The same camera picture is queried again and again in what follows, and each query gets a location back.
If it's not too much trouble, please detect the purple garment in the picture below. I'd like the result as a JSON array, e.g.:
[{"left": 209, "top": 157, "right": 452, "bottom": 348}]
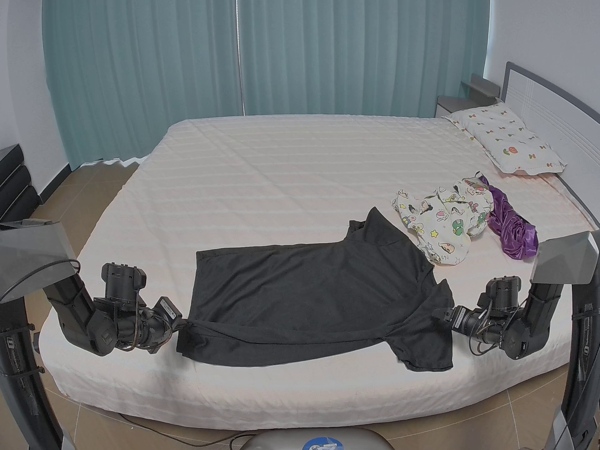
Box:
[{"left": 478, "top": 172, "right": 540, "bottom": 261}]

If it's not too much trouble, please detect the white printed pyjama top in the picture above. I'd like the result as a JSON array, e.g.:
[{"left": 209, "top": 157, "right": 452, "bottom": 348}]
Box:
[{"left": 391, "top": 176, "right": 494, "bottom": 267}]

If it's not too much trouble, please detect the bed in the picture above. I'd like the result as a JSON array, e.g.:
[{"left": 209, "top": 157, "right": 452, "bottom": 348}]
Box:
[{"left": 37, "top": 61, "right": 600, "bottom": 432}]

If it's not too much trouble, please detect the black T-shirt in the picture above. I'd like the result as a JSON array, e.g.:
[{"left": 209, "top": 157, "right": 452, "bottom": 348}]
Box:
[{"left": 176, "top": 207, "right": 455, "bottom": 373}]

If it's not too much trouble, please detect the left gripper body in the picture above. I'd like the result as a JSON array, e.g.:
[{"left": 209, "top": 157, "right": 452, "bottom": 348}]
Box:
[{"left": 138, "top": 297, "right": 183, "bottom": 353}]

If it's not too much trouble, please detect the grey bedside table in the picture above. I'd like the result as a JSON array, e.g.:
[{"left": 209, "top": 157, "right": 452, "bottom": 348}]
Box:
[{"left": 436, "top": 74, "right": 501, "bottom": 118}]

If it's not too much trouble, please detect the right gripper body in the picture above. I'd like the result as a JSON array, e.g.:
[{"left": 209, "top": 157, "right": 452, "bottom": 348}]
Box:
[{"left": 452, "top": 307, "right": 483, "bottom": 337}]

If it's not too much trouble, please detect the white printed pillow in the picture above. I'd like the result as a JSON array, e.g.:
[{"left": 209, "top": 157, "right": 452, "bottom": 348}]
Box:
[{"left": 443, "top": 99, "right": 567, "bottom": 176}]

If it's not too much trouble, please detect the blue-green curtain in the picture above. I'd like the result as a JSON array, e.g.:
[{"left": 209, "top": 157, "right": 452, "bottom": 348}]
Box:
[
  {"left": 234, "top": 0, "right": 490, "bottom": 120},
  {"left": 42, "top": 0, "right": 245, "bottom": 170}
]

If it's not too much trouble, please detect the black chest of drawers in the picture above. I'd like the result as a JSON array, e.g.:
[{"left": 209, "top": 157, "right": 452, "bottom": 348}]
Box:
[{"left": 0, "top": 144, "right": 40, "bottom": 224}]

